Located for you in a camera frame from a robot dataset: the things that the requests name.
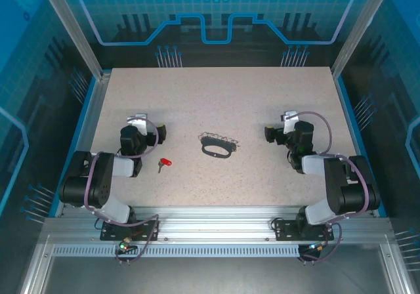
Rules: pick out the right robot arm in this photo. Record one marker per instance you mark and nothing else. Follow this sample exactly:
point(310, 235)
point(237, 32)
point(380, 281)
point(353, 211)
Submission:
point(338, 189)

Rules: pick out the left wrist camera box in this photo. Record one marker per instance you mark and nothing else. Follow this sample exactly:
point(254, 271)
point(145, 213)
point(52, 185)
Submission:
point(139, 123)

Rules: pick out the connector with green light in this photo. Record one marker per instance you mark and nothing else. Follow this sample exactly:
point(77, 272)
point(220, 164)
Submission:
point(316, 246)
point(124, 245)

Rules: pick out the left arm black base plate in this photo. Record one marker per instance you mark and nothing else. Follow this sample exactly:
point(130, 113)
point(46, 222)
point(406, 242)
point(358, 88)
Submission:
point(147, 231)

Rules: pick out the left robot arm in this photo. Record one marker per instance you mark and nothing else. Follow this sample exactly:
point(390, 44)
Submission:
point(98, 182)

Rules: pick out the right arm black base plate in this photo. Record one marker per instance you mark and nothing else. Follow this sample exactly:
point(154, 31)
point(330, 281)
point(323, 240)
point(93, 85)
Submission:
point(285, 231)

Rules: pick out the aluminium frame post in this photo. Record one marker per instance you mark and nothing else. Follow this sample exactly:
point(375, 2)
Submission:
point(76, 28)
point(360, 28)

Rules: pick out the aluminium mounting rail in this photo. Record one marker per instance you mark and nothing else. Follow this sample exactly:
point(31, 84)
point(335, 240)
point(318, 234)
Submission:
point(213, 225)

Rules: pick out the black keyring holder with rings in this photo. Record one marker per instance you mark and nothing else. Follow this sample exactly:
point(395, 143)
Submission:
point(218, 141)

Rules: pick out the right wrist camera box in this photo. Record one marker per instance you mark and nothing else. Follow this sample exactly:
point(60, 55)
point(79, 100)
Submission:
point(290, 120)

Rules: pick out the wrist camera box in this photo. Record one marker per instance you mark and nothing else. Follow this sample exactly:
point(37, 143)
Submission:
point(290, 120)
point(139, 123)

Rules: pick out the red-headed key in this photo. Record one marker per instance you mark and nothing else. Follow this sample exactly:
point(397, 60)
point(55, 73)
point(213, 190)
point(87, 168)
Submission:
point(165, 161)

